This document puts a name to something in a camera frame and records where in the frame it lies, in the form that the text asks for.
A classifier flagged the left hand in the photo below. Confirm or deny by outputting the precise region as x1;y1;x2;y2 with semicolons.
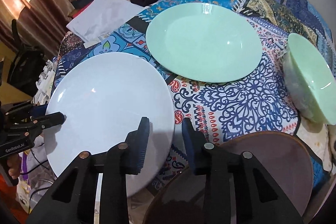
7;154;21;180

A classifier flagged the mint green bowl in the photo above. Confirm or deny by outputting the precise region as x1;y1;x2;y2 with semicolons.
282;33;335;125

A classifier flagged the dark purple plate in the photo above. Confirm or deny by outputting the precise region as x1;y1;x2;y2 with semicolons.
144;131;313;223

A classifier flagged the white folded cloth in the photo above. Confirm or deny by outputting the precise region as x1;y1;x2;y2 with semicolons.
67;0;145;43

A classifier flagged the white plate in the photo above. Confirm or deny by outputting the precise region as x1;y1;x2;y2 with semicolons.
43;52;175;196

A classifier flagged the mint green plate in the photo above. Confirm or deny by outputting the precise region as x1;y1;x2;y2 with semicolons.
145;2;263;83

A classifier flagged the blue patchwork tablecloth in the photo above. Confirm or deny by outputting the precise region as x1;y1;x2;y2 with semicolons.
45;0;335;195

